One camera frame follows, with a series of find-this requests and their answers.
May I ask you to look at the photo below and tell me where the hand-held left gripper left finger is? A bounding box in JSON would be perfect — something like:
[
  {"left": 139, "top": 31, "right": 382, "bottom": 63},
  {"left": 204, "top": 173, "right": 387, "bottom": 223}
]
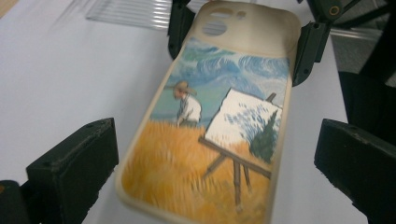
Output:
[{"left": 25, "top": 117, "right": 120, "bottom": 224}]

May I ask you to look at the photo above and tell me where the clear ridged plastic tray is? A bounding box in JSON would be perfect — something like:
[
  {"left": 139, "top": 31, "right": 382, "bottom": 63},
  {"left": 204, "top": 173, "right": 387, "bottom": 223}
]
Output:
[{"left": 85, "top": 0, "right": 172, "bottom": 32}]

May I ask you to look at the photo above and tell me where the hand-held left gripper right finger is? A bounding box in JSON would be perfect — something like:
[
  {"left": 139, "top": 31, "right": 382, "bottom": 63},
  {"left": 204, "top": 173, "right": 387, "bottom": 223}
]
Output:
[{"left": 313, "top": 118, "right": 396, "bottom": 224}]

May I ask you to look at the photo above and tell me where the light wooden table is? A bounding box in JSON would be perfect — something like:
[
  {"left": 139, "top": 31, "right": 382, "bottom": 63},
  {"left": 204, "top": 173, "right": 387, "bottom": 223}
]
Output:
[{"left": 0, "top": 0, "right": 19, "bottom": 18}]

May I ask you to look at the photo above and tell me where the beige phone case painting print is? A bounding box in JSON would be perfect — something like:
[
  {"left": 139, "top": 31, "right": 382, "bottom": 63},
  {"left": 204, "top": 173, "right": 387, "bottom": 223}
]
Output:
[{"left": 114, "top": 0, "right": 303, "bottom": 224}]

